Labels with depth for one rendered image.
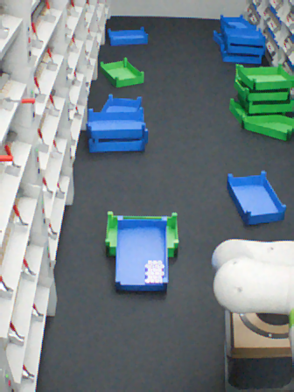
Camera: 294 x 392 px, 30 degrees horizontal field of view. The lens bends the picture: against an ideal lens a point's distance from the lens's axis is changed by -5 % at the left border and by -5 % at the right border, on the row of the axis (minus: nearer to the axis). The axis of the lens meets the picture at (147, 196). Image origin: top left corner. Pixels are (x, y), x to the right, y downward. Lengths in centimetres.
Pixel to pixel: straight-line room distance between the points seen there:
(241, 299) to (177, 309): 102
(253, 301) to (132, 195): 162
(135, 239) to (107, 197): 42
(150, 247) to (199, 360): 57
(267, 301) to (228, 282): 9
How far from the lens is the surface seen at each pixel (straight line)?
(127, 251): 231
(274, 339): 168
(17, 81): 156
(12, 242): 160
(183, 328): 211
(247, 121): 330
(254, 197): 276
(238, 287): 116
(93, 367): 199
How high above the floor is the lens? 162
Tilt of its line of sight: 37 degrees down
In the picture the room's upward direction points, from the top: 1 degrees clockwise
